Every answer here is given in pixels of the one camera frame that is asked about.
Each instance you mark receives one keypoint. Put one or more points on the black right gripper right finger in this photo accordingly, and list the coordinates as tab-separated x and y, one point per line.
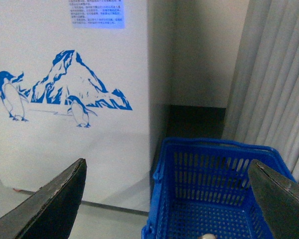
278	198

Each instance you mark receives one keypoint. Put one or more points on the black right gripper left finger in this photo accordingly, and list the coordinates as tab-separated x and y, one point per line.
51	211

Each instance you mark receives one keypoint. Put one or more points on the blue plastic shopping basket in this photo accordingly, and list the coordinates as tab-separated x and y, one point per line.
201	186

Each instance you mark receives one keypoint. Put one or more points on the grey vertical blind curtain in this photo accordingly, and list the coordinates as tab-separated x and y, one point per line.
263	105

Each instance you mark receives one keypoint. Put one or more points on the white blue chest freezer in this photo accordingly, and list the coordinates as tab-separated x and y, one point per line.
98	94

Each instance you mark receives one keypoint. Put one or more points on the grey instruction sticker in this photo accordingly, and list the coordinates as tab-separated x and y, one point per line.
102	14

